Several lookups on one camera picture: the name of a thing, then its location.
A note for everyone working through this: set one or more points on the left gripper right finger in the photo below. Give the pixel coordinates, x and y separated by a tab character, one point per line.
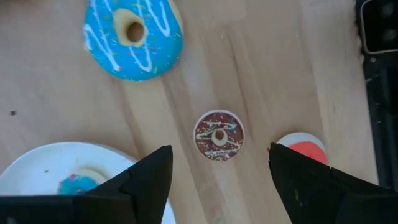
311	193

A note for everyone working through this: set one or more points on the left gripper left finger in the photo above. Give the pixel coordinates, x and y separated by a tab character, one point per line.
140	193

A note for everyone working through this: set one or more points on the small red iced donut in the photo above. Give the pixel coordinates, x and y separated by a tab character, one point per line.
311	149

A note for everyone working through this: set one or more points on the small blue iced donut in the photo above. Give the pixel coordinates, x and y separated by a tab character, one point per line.
76	185

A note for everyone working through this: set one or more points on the small chocolate sprinkled donut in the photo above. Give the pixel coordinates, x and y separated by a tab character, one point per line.
202	146

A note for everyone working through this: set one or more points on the large blue iced donut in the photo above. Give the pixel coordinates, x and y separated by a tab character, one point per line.
161	53

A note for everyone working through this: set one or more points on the white round plate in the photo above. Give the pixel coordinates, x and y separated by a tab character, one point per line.
37	168

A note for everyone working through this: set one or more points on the black aluminium station frame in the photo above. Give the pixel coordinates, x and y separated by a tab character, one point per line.
382	109

